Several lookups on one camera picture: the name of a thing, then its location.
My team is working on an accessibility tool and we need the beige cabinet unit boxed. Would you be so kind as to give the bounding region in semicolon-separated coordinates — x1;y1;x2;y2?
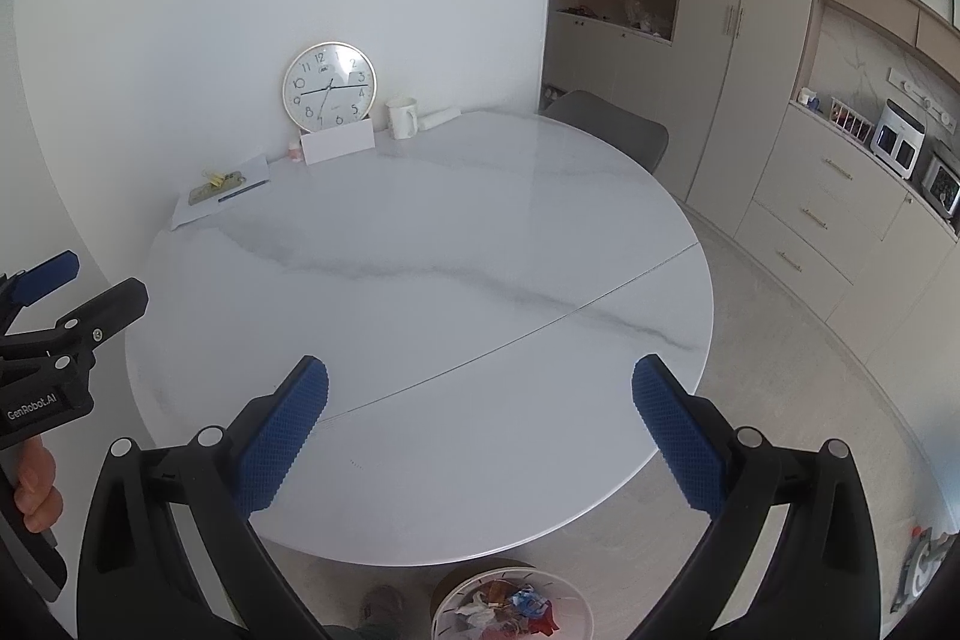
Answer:
540;0;960;386

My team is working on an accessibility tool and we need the dark pen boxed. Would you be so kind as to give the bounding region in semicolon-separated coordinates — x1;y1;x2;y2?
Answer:
217;180;270;204

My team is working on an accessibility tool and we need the round white wall clock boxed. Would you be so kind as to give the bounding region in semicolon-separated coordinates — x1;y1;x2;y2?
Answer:
282;42;378;133

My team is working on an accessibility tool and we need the wire basket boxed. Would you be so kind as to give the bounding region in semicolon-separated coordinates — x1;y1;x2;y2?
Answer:
829;98;875;143

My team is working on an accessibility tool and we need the grey red floor device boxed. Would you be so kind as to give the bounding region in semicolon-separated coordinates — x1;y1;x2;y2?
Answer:
889;524;950;615

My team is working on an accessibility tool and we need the white paper sheet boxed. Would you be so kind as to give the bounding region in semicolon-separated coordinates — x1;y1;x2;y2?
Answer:
171;154;270;231

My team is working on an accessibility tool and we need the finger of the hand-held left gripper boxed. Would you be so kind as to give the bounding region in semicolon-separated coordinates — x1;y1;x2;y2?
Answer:
0;250;81;332
0;278;149;380

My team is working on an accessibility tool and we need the white mug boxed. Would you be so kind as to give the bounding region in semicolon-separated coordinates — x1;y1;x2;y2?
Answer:
386;97;420;141

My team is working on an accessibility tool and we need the clear plastic bag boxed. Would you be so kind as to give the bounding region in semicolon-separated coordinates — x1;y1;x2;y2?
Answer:
622;0;669;38

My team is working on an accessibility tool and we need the grey chair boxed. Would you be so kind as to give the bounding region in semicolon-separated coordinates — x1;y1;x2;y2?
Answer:
544;90;669;173

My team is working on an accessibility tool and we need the silver countertop appliance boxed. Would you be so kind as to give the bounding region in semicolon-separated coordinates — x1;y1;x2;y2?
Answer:
919;149;960;223

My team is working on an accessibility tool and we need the white wall rail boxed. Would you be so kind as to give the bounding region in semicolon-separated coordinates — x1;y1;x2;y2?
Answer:
887;70;960;132

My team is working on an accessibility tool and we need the person's left hand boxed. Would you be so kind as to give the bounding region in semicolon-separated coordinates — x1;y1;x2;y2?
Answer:
13;441;65;534

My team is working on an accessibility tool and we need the white waste bin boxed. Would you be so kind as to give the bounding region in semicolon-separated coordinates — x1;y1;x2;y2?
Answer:
433;569;595;640

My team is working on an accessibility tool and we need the white countertop appliance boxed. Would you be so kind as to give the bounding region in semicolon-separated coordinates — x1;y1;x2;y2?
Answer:
871;98;930;173

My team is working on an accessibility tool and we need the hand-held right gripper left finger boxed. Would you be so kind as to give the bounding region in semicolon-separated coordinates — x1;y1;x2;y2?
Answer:
75;353;331;640

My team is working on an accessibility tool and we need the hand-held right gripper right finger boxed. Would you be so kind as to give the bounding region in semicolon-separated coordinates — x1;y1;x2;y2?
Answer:
632;353;882;640

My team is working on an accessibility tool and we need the grey slipper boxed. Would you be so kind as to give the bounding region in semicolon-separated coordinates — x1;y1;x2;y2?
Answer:
360;584;407;627

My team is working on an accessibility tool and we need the white folded card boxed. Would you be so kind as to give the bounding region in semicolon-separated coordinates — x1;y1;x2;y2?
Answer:
300;119;375;166

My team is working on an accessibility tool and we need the beige cabinet drawer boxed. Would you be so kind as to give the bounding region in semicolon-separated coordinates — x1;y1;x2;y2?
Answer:
754;156;898;283
780;107;913;241
735;201;857;311

